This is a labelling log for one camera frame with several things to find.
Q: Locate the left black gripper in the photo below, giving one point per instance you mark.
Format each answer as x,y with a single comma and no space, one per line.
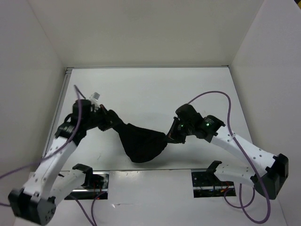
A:
109,119

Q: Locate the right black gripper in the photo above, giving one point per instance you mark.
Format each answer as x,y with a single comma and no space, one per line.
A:
172,133

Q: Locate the black skirt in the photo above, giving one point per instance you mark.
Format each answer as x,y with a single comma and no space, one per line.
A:
140,144

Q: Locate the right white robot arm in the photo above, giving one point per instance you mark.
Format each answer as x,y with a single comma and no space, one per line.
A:
264,171

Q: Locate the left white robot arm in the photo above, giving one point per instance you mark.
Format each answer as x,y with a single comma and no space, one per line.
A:
36,201

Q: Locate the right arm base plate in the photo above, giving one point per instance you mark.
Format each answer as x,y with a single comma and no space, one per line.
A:
206,185

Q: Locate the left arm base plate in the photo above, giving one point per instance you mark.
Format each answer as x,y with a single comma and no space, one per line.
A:
98,188

